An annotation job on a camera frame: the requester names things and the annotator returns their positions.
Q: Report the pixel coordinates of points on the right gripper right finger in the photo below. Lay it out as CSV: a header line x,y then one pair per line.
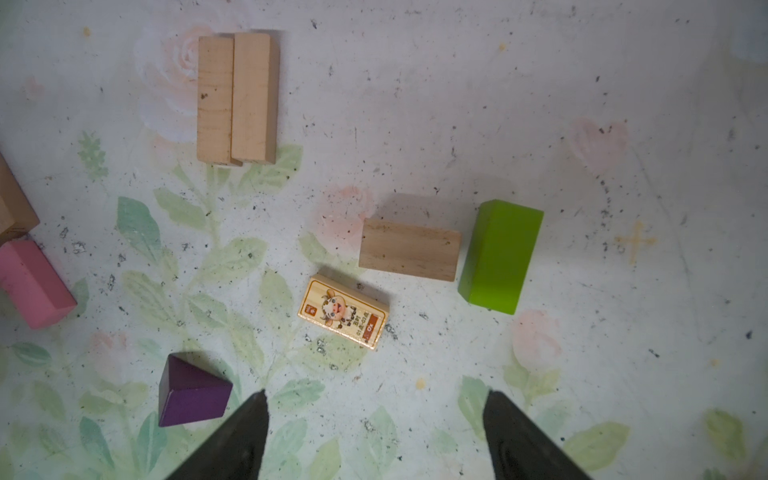
x,y
519,449

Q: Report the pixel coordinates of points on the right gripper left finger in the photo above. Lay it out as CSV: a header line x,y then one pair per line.
x,y
236,449

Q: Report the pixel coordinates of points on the pink wood block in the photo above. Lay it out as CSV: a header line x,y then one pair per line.
x,y
33,285

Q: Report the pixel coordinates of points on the purple wood block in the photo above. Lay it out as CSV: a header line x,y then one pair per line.
x,y
189,394

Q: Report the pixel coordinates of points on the cartoon printed wood block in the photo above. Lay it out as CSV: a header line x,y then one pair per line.
x,y
344,311

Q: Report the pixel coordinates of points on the green wood block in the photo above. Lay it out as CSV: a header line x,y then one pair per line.
x,y
499,254

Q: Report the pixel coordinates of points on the wide plain wood block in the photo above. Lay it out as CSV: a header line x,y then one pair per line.
x,y
423,252

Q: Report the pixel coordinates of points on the plain wood block numbered 31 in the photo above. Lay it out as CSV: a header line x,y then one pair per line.
x,y
18,217

